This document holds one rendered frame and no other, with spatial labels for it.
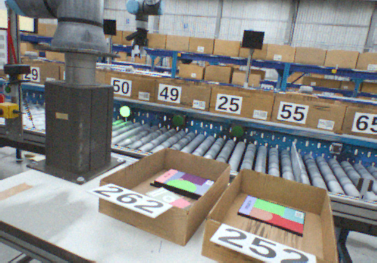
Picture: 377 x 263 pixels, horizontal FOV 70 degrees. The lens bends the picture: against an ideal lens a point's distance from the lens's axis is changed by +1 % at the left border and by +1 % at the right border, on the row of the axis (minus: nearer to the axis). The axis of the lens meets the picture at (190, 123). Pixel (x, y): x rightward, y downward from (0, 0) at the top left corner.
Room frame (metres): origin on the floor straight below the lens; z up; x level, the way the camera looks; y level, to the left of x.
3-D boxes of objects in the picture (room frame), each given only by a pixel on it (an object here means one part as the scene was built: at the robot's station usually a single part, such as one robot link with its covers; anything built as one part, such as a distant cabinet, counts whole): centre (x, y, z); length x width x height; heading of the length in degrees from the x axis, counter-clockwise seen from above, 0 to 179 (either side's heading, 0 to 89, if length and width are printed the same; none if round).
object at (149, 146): (1.51, 0.17, 0.72); 0.52 x 0.05 x 0.05; 165
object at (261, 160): (1.35, -0.39, 0.72); 0.52 x 0.05 x 0.05; 165
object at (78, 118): (1.01, 0.42, 0.91); 0.26 x 0.26 x 0.33; 69
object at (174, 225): (0.82, 0.03, 0.80); 0.38 x 0.28 x 0.10; 157
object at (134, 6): (1.86, 0.42, 1.49); 0.12 x 0.12 x 0.09; 78
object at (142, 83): (2.05, 0.42, 0.96); 0.39 x 0.29 x 0.17; 75
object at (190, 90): (1.94, 0.04, 0.96); 0.39 x 0.29 x 0.17; 75
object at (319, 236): (0.69, -0.26, 0.80); 0.38 x 0.28 x 0.10; 158
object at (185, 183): (0.90, -0.01, 0.78); 0.19 x 0.14 x 0.02; 67
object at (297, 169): (1.31, -0.55, 0.76); 0.46 x 0.01 x 0.09; 165
